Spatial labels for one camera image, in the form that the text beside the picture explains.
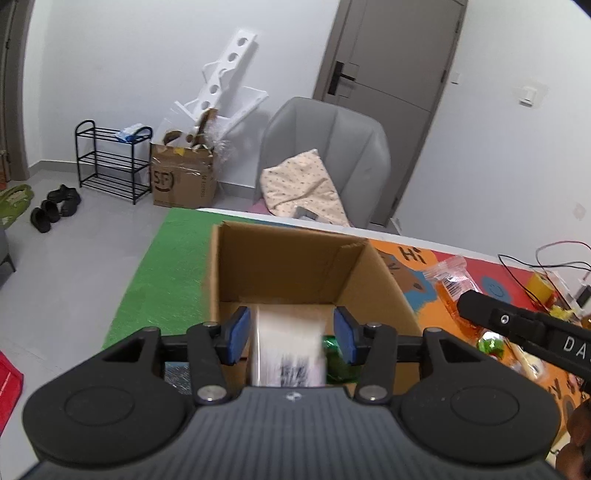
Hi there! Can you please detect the white power strip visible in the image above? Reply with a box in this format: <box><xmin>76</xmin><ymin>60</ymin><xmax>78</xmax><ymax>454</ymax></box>
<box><xmin>554</xmin><ymin>272</ymin><xmax>591</xmax><ymax>306</ymax></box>

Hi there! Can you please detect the white rack with holes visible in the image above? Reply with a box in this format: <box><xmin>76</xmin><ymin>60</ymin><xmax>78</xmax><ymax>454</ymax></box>
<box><xmin>174</xmin><ymin>28</ymin><xmax>269</xmax><ymax>154</ymax></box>

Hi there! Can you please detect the person's right hand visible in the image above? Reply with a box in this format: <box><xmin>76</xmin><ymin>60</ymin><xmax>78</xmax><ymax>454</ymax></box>
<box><xmin>556</xmin><ymin>401</ymin><xmax>591</xmax><ymax>480</ymax></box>

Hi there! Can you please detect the brown cardboard box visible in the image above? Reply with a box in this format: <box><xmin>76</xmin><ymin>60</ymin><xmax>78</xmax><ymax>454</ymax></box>
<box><xmin>203</xmin><ymin>220</ymin><xmax>424</xmax><ymax>398</ymax></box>

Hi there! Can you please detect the yellow tape roll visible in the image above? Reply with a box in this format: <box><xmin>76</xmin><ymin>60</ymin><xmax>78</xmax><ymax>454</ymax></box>
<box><xmin>529</xmin><ymin>271</ymin><xmax>557</xmax><ymax>308</ymax></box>

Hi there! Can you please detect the sandwich bread packet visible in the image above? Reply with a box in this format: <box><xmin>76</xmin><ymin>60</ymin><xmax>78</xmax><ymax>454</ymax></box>
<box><xmin>505</xmin><ymin>348</ymin><xmax>562</xmax><ymax>384</ymax></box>

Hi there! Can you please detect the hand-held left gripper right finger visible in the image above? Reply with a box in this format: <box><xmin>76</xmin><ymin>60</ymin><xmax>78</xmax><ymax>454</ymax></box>
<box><xmin>333</xmin><ymin>305</ymin><xmax>485</xmax><ymax>407</ymax></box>

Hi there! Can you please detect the lime green snack packet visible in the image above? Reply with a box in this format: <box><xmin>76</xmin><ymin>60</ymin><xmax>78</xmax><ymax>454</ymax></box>
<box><xmin>477</xmin><ymin>333</ymin><xmax>509</xmax><ymax>359</ymax></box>

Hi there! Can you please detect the clear plastic wrap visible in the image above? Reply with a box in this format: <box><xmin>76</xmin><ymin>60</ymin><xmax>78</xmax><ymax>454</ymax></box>
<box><xmin>161</xmin><ymin>99</ymin><xmax>237</xmax><ymax>163</ymax></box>

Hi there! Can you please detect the white wall device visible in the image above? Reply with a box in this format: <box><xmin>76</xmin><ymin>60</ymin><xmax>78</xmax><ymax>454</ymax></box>
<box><xmin>517</xmin><ymin>83</ymin><xmax>544</xmax><ymax>108</ymax></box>

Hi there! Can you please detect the red floor cloth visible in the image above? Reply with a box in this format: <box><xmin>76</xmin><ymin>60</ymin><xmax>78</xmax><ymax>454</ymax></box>
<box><xmin>0</xmin><ymin>351</ymin><xmax>25</xmax><ymax>435</ymax></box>

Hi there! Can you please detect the black shoe rack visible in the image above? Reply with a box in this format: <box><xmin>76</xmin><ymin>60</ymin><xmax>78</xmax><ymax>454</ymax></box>
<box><xmin>75</xmin><ymin>120</ymin><xmax>153</xmax><ymax>206</ymax></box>

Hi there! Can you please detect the black cable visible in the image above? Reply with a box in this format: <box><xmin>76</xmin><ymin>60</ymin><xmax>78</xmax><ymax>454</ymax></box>
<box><xmin>498</xmin><ymin>254</ymin><xmax>591</xmax><ymax>297</ymax></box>

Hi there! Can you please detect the dotted cream pillow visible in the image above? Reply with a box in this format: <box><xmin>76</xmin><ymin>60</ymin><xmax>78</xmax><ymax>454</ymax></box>
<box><xmin>260</xmin><ymin>148</ymin><xmax>354</xmax><ymax>228</ymax></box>

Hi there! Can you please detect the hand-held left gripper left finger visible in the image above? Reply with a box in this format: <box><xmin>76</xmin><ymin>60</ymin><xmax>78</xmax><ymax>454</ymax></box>
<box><xmin>99</xmin><ymin>305</ymin><xmax>252</xmax><ymax>406</ymax></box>

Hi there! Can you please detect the orange red snack packet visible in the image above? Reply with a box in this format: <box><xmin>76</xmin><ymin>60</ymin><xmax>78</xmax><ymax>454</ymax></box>
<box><xmin>425</xmin><ymin>255</ymin><xmax>493</xmax><ymax>340</ymax></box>

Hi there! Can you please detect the black and white snack packet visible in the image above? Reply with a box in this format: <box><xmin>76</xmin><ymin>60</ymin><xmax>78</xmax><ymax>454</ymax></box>
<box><xmin>250</xmin><ymin>305</ymin><xmax>328</xmax><ymax>387</ymax></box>

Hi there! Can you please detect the taped cardboard box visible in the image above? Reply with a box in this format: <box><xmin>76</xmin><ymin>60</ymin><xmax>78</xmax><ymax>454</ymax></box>
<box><xmin>150</xmin><ymin>108</ymin><xmax>219</xmax><ymax>209</ymax></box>

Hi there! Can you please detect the printed cat table mat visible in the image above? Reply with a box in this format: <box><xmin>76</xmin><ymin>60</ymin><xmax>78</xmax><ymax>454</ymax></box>
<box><xmin>102</xmin><ymin>208</ymin><xmax>591</xmax><ymax>462</ymax></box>

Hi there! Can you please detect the grey chair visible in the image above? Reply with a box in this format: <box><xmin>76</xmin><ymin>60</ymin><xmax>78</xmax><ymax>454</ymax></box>
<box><xmin>256</xmin><ymin>97</ymin><xmax>391</xmax><ymax>230</ymax></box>

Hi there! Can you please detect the black door handle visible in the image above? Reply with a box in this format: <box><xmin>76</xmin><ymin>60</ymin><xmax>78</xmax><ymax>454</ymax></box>
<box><xmin>329</xmin><ymin>61</ymin><xmax>359</xmax><ymax>97</ymax></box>

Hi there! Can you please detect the grey door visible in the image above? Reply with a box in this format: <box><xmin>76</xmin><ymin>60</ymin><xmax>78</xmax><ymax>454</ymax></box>
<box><xmin>314</xmin><ymin>0</ymin><xmax>468</xmax><ymax>223</ymax></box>

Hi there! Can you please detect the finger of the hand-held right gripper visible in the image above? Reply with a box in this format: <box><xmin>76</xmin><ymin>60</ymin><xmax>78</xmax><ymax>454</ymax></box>
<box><xmin>457</xmin><ymin>290</ymin><xmax>550</xmax><ymax>345</ymax></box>

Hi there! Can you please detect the dark green foil snack packet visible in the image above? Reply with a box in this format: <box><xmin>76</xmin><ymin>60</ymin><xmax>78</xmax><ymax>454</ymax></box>
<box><xmin>322</xmin><ymin>336</ymin><xmax>362</xmax><ymax>385</ymax></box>

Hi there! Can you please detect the blue white pack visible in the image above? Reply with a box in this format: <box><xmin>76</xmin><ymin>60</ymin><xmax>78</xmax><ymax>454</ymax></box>
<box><xmin>115</xmin><ymin>124</ymin><xmax>147</xmax><ymax>143</ymax></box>

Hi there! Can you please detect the green floor mat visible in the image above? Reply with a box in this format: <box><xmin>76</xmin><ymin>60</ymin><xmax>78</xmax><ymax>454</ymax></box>
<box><xmin>0</xmin><ymin>185</ymin><xmax>34</xmax><ymax>228</ymax></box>

